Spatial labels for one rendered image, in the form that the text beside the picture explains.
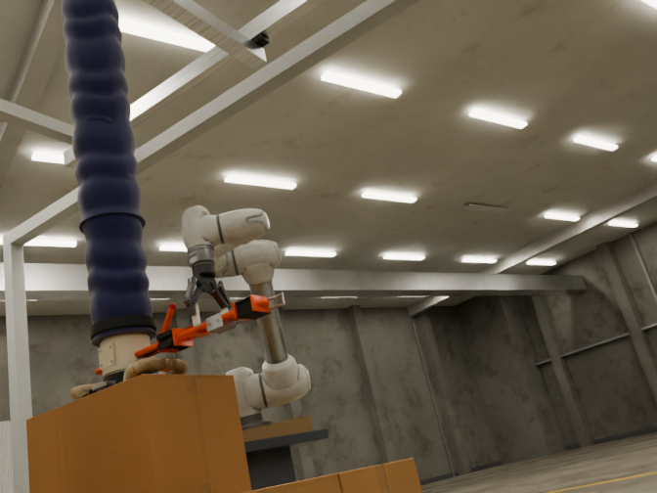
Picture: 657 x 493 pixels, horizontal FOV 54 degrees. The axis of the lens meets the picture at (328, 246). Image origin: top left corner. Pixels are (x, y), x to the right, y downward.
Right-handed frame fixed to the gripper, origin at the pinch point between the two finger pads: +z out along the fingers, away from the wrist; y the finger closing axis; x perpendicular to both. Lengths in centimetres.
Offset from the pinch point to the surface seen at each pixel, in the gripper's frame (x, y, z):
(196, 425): -10.9, 2.7, 29.9
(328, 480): 50, 24, 55
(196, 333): -3.4, 4.3, 2.2
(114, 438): -25.6, 21.8, 29.3
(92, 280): -42, 12, -29
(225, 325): 8.6, 3.4, 3.3
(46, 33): -271, -136, -367
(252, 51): -39, -110, -188
